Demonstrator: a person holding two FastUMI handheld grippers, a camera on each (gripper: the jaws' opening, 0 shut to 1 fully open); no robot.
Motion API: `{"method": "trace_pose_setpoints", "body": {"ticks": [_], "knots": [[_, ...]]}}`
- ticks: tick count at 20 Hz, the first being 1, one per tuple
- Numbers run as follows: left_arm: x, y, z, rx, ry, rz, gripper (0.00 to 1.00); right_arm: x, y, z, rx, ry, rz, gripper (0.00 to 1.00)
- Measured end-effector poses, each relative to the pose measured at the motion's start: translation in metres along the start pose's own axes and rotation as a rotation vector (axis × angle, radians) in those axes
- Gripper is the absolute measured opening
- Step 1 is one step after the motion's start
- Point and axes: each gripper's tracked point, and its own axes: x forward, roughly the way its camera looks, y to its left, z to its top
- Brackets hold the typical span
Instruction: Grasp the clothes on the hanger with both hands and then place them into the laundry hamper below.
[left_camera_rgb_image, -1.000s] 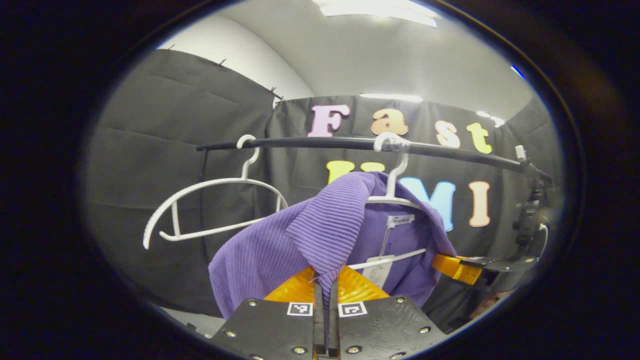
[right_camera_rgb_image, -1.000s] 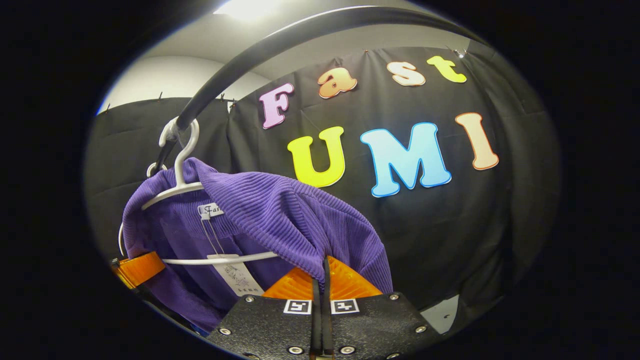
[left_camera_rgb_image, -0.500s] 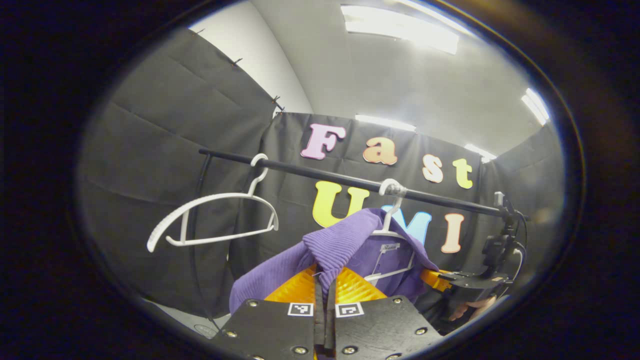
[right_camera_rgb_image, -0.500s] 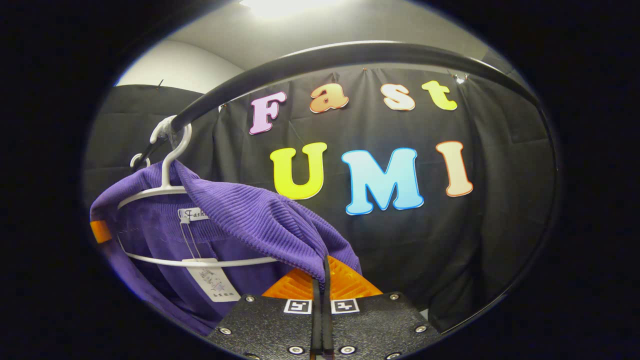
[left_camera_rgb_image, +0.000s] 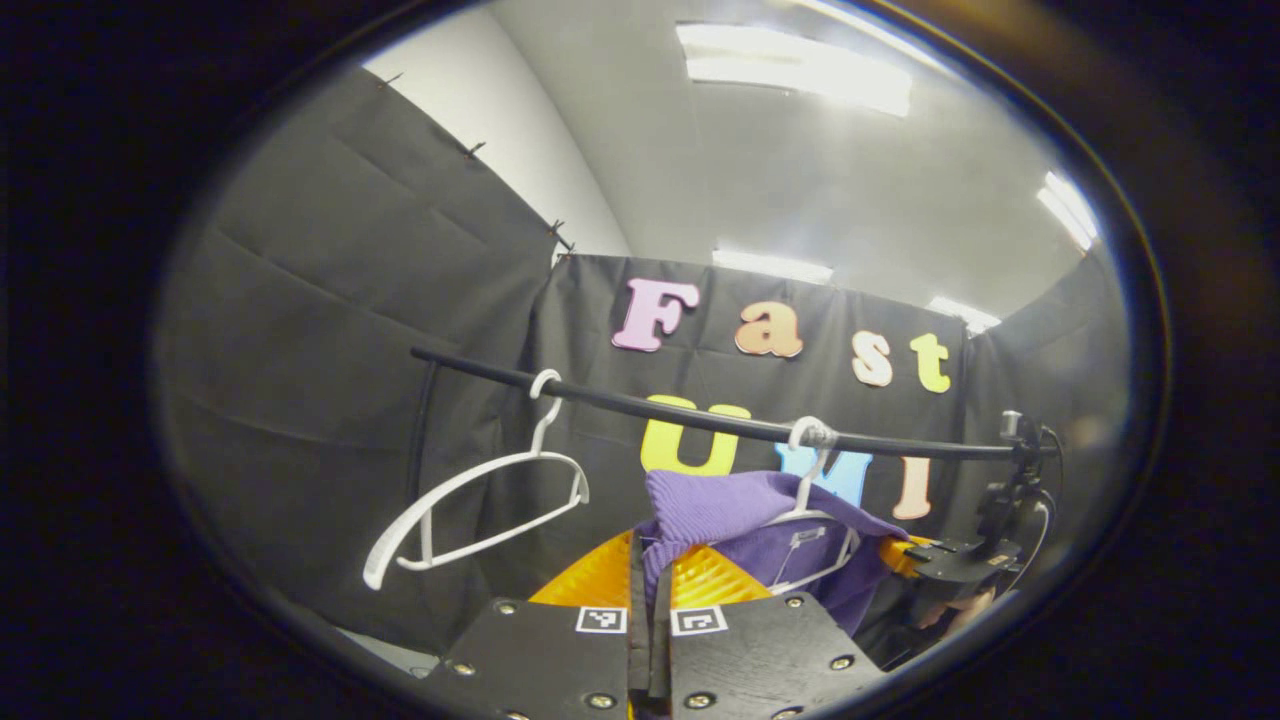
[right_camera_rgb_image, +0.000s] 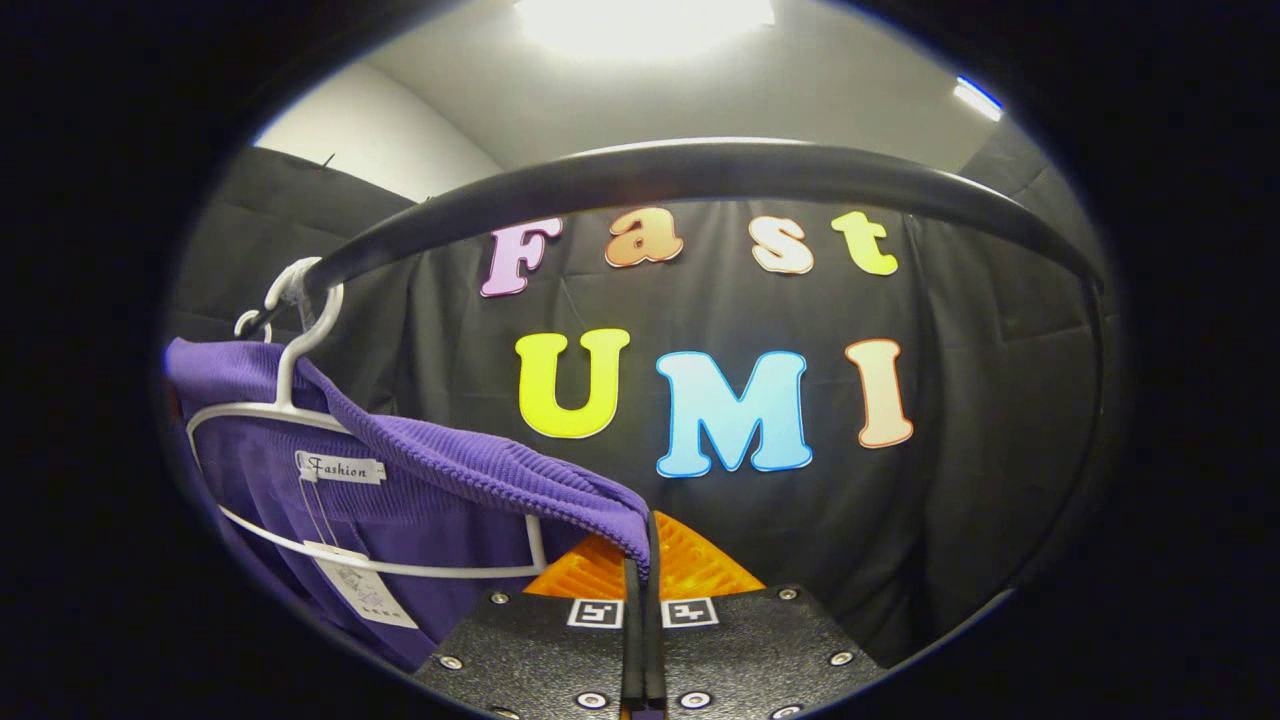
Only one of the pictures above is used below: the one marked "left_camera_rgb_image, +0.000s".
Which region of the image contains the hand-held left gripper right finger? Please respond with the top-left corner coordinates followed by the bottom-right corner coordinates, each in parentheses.
top-left (650, 545), bottom-right (889, 720)

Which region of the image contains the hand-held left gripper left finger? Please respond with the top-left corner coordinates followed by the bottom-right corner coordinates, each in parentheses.
top-left (418, 528), bottom-right (653, 720)

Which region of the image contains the purple corduroy jacket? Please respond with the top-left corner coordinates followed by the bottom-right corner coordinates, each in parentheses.
top-left (636, 469), bottom-right (911, 636)

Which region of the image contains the white plastic clothes hanger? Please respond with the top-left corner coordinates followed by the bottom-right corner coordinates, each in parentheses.
top-left (362, 369), bottom-right (591, 591)
top-left (765, 416), bottom-right (863, 595)

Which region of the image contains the black metal clothes rack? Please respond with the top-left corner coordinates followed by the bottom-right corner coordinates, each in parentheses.
top-left (405, 345), bottom-right (1061, 531)

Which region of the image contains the black backdrop cloth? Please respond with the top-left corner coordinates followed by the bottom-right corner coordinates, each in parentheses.
top-left (150, 68), bottom-right (1126, 656)

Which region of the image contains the large ceiling light panel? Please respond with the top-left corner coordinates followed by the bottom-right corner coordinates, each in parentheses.
top-left (676, 22), bottom-right (914, 118)

